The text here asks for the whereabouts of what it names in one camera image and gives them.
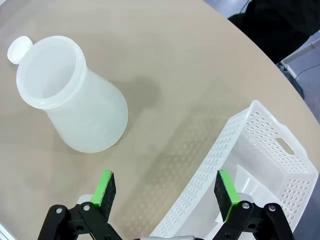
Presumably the translucent plastic conical flask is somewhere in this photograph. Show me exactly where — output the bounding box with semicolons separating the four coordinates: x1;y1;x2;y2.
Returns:
16;35;129;154

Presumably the white round flask cap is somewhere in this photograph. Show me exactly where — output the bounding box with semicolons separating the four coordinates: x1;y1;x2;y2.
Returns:
6;36;33;65

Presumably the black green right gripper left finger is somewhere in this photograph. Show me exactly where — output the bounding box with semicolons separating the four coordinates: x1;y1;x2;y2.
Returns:
37;170;121;240

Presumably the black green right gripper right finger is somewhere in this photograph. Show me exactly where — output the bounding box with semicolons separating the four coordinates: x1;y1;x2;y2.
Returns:
202;169;296;240

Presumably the white perforated basket with label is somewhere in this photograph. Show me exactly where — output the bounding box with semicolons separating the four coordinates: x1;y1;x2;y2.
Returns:
149;99;320;240

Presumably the person in black t-shirt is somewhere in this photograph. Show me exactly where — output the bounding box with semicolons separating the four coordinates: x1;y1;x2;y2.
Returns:
227;0;320;65

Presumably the white metal frame bar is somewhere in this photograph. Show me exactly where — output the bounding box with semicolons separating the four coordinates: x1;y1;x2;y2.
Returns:
279;37;320;73

